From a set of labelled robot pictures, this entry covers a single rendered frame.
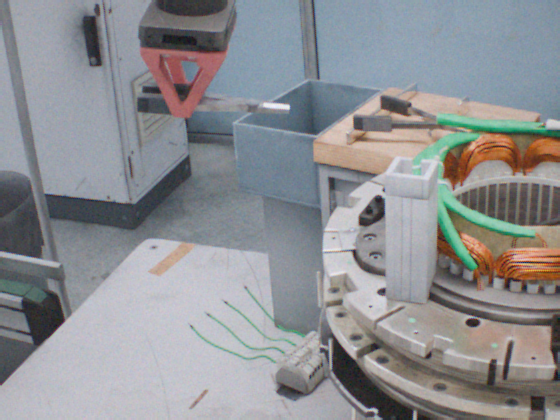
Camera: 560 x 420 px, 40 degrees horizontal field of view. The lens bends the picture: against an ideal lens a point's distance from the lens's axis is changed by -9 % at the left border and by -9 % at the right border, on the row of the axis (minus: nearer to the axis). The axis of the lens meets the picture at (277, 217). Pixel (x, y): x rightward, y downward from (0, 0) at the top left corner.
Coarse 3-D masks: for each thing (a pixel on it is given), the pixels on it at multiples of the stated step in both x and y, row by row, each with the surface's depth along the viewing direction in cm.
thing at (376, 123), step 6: (354, 120) 82; (360, 120) 81; (366, 120) 81; (372, 120) 81; (378, 120) 81; (384, 120) 81; (390, 120) 80; (354, 126) 82; (360, 126) 82; (366, 126) 82; (372, 126) 81; (378, 126) 81; (384, 126) 81; (390, 126) 81; (390, 132) 81
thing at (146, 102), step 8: (144, 96) 65; (152, 96) 65; (160, 96) 65; (184, 96) 66; (144, 104) 65; (152, 104) 65; (160, 104) 65; (144, 112) 66; (152, 112) 66; (160, 112) 66; (168, 112) 66
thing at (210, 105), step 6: (204, 102) 66; (210, 102) 66; (216, 102) 66; (222, 102) 66; (228, 102) 66; (234, 102) 66; (240, 102) 66; (198, 108) 66; (204, 108) 66; (210, 108) 66; (216, 108) 66; (222, 108) 66; (228, 108) 66; (234, 108) 66; (240, 108) 66; (246, 108) 66
